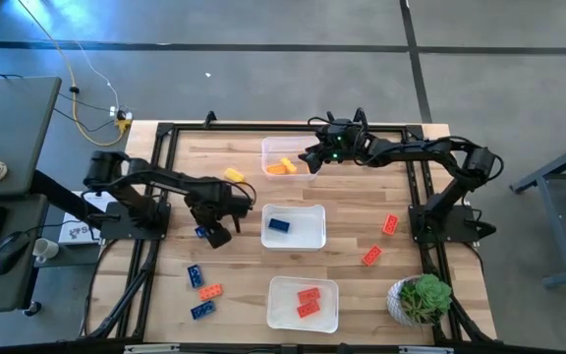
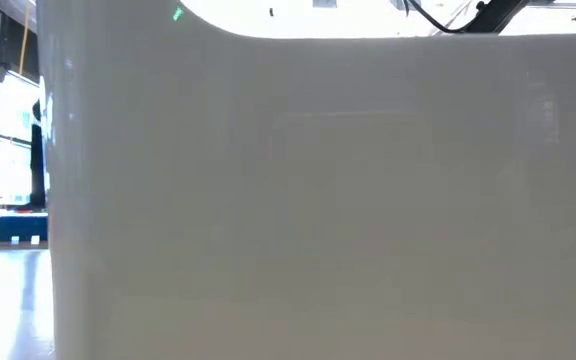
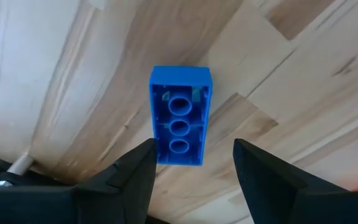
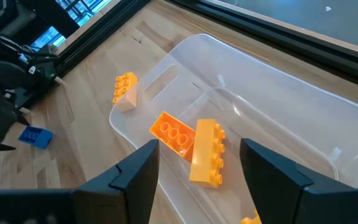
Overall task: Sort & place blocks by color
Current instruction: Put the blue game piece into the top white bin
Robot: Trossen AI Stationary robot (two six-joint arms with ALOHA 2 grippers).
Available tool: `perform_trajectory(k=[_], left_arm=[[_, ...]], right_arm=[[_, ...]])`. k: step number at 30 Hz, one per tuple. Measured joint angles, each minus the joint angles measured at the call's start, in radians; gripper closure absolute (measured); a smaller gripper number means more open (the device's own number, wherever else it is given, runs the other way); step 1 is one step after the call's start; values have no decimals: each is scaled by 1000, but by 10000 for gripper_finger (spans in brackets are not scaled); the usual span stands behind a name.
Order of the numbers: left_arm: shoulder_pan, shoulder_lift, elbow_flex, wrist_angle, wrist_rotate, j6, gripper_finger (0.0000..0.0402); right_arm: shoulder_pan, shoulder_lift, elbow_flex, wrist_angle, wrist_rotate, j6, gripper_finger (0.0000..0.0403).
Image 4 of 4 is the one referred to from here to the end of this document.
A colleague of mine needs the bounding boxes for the small yellow toy block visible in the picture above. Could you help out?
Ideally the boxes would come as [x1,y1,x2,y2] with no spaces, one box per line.
[240,210,262,224]

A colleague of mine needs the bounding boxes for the orange toy block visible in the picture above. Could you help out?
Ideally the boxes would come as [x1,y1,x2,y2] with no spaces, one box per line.
[149,111,196,162]

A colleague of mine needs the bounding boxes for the clear plastic bin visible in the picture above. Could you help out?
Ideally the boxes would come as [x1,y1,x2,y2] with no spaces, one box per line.
[109,33,358,224]

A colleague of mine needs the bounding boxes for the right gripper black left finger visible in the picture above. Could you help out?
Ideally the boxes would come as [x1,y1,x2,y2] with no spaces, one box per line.
[0,139,160,224]

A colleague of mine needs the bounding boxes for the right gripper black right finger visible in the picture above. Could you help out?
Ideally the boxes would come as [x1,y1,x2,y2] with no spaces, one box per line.
[240,138,358,224]

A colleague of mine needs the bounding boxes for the blue toy block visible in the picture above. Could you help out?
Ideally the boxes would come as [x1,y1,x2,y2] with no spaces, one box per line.
[18,125,55,149]

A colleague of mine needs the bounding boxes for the black aluminium table frame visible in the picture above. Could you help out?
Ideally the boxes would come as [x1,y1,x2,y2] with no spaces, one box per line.
[54,0,358,93]

